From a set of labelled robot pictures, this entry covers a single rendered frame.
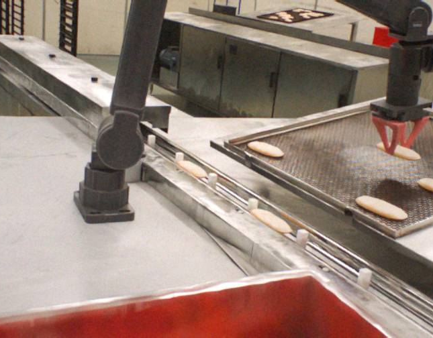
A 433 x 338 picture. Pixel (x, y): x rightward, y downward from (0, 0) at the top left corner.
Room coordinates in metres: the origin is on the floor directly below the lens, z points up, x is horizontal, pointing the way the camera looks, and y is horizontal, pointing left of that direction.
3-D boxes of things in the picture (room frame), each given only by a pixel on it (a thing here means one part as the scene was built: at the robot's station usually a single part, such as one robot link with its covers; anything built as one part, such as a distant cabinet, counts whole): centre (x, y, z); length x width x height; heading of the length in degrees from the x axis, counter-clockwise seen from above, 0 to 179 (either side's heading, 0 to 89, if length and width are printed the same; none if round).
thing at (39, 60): (1.96, 0.54, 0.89); 1.25 x 0.18 x 0.09; 33
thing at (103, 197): (1.01, 0.19, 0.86); 0.12 x 0.09 x 0.08; 25
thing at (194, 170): (1.20, 0.05, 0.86); 0.10 x 0.04 x 0.01; 33
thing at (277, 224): (0.96, -0.10, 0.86); 0.10 x 0.04 x 0.01; 33
